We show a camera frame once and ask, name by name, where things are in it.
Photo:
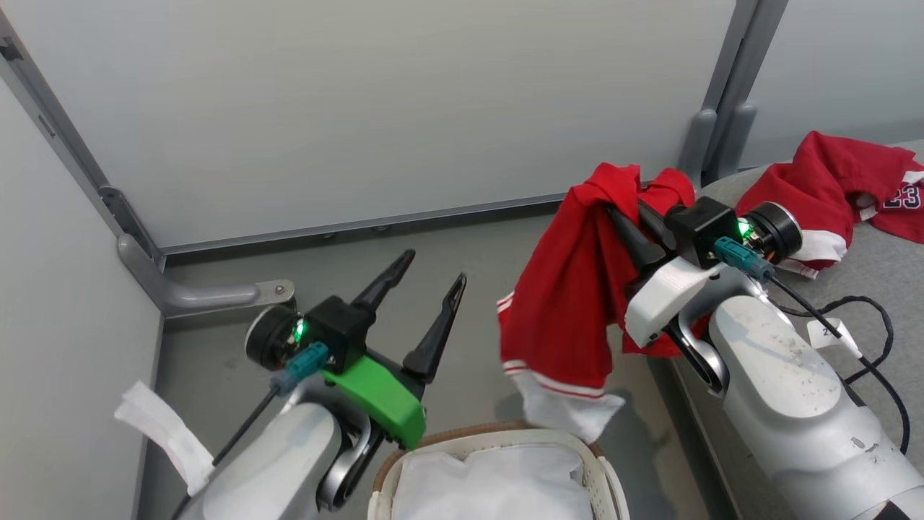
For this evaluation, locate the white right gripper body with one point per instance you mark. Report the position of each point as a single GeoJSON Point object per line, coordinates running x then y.
{"type": "Point", "coordinates": [668, 296]}

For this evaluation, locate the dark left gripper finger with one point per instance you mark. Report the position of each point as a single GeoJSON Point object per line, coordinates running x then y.
{"type": "Point", "coordinates": [439, 328]}
{"type": "Point", "coordinates": [386, 278]}

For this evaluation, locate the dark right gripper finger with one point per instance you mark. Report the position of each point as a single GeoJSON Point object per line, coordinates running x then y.
{"type": "Point", "coordinates": [639, 245]}
{"type": "Point", "coordinates": [658, 224]}

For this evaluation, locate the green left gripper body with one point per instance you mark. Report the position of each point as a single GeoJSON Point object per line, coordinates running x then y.
{"type": "Point", "coordinates": [379, 397]}

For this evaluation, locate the red garment with white hem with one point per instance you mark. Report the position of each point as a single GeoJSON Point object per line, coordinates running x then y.
{"type": "Point", "coordinates": [570, 289]}

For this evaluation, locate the red jersey with navy number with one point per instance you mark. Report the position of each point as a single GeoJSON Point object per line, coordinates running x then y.
{"type": "Point", "coordinates": [816, 188]}

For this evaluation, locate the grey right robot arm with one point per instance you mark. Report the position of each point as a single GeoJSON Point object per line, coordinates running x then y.
{"type": "Point", "coordinates": [794, 404]}

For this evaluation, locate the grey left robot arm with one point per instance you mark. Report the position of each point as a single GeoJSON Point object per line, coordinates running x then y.
{"type": "Point", "coordinates": [278, 469]}

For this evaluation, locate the grey fabric sofa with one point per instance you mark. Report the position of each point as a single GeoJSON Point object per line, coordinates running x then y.
{"type": "Point", "coordinates": [881, 289]}

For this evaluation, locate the white basket liner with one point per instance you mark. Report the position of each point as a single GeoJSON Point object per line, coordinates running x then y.
{"type": "Point", "coordinates": [491, 484]}

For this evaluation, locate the long grey partition foot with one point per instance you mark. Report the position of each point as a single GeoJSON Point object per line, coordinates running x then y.
{"type": "Point", "coordinates": [195, 296]}

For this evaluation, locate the white basket with brown rim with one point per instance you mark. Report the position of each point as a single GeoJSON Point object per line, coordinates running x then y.
{"type": "Point", "coordinates": [599, 477]}

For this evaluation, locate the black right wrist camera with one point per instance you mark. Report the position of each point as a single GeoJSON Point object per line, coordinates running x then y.
{"type": "Point", "coordinates": [704, 227]}

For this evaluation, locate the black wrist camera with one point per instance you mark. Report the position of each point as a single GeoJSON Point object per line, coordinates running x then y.
{"type": "Point", "coordinates": [704, 227]}
{"type": "Point", "coordinates": [336, 328]}

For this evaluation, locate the grey aluminium partition rail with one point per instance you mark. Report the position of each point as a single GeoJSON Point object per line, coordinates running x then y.
{"type": "Point", "coordinates": [361, 224]}

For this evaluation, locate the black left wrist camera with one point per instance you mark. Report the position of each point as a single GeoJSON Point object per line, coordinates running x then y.
{"type": "Point", "coordinates": [336, 328]}

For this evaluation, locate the teal left camera connector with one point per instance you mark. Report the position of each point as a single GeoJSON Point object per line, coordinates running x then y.
{"type": "Point", "coordinates": [304, 365]}

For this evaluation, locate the teal camera connector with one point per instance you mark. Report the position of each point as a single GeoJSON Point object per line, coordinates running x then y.
{"type": "Point", "coordinates": [740, 256]}
{"type": "Point", "coordinates": [304, 365]}

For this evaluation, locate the teal right camera connector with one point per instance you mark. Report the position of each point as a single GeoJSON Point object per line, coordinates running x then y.
{"type": "Point", "coordinates": [740, 256]}

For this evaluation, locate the grey aluminium partition post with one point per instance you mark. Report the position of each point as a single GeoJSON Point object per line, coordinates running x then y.
{"type": "Point", "coordinates": [747, 50]}
{"type": "Point", "coordinates": [68, 137]}

